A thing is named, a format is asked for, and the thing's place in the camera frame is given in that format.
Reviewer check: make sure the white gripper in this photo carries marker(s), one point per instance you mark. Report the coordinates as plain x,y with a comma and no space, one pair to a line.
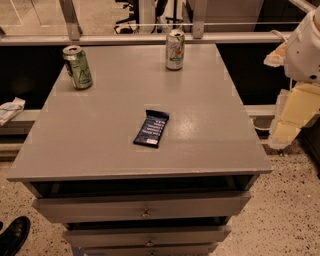
304,55

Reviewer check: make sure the white 7up can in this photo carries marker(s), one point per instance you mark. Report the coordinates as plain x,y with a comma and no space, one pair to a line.
175,42

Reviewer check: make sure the green soda can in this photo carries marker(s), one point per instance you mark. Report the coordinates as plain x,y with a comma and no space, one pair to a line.
77,67

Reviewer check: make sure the grey metal railing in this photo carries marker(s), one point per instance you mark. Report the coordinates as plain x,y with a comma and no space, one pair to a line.
91,22

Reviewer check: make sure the dark blue snack wrapper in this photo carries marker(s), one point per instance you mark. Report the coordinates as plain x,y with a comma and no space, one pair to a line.
152,129

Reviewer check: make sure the black office chair base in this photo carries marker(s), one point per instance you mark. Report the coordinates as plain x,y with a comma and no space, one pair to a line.
148,16

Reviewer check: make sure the grey drawer cabinet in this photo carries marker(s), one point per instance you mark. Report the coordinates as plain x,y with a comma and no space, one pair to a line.
147,161

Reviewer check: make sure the bottom grey drawer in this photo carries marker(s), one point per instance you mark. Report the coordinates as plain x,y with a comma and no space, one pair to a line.
171,250

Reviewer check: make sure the grey drawer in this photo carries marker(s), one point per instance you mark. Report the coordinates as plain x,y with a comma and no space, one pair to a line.
142,207
171,250
147,236

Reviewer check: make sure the middle grey drawer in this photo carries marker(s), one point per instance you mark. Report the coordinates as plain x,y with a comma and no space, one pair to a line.
147,236

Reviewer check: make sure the top grey drawer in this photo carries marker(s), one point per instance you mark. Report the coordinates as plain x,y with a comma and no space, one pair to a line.
142,207

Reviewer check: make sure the white folded cloth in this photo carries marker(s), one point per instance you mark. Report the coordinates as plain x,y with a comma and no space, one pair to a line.
9,110

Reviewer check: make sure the black leather shoe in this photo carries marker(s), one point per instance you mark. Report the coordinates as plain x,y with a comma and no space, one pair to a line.
14,236

